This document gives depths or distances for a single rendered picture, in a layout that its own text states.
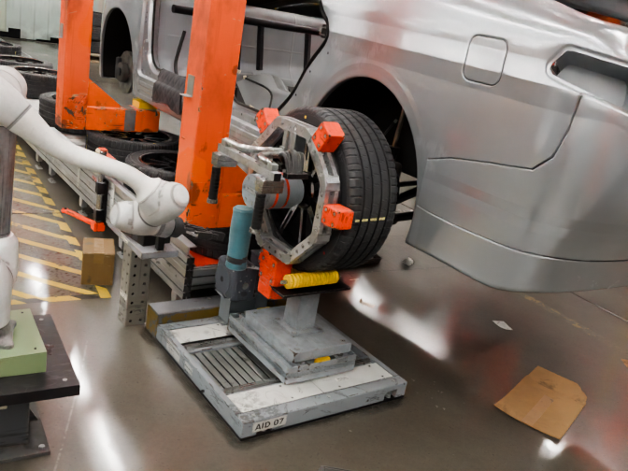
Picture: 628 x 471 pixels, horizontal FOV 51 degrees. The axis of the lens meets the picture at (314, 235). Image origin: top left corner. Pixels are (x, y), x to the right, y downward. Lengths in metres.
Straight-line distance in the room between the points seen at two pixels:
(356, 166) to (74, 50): 2.69
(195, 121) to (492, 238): 1.34
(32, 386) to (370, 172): 1.34
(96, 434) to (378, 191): 1.33
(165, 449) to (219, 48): 1.58
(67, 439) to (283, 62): 3.67
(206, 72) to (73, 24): 1.93
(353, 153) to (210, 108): 0.75
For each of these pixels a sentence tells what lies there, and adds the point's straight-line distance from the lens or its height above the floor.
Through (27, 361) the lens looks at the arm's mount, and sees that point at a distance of 2.29.
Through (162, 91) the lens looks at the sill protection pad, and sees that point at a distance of 4.52.
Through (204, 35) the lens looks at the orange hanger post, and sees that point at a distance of 2.86.
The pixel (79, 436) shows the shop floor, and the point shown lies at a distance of 2.55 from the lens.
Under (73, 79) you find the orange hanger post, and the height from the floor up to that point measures 0.85.
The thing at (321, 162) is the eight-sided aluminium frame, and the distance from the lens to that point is 2.39.
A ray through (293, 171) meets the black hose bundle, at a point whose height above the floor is 0.99.
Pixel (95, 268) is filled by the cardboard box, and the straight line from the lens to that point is 3.61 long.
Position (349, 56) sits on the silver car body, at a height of 1.37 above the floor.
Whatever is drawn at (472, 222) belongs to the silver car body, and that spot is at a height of 0.93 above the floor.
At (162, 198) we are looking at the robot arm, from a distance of 2.06.
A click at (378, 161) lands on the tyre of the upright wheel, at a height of 1.04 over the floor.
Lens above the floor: 1.52
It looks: 18 degrees down
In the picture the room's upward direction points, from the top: 10 degrees clockwise
